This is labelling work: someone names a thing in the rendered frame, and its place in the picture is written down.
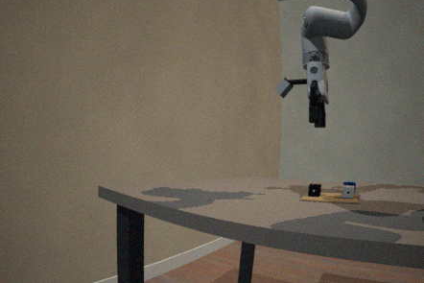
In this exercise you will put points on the tan mat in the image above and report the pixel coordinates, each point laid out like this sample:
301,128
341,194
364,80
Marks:
329,197

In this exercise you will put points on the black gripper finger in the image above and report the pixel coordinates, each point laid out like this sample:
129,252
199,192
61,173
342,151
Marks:
314,104
322,124

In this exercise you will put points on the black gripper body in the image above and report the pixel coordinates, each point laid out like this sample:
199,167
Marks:
316,71

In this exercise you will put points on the white die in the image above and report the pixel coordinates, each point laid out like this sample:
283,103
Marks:
348,191

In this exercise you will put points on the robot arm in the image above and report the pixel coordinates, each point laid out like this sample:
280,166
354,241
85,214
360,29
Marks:
320,23

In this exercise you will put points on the black die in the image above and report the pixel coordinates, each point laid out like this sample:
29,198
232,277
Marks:
314,190

